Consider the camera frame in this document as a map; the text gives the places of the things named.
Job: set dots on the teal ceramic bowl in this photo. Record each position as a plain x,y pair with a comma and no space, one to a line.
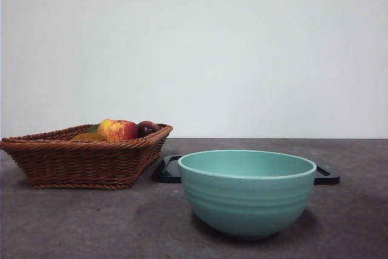
245,201

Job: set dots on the yellow-brown oval fruit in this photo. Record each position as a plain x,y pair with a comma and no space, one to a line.
89,137

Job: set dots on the dark purple plum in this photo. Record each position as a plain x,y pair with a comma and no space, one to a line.
147,128

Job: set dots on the red and yellow apple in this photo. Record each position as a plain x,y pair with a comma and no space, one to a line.
119,130

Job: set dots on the green fruit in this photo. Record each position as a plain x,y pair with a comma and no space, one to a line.
94,128

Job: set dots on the brown wicker basket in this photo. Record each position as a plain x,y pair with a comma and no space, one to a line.
78,165

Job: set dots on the dark green rectangular tray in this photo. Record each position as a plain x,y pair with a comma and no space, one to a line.
330,178

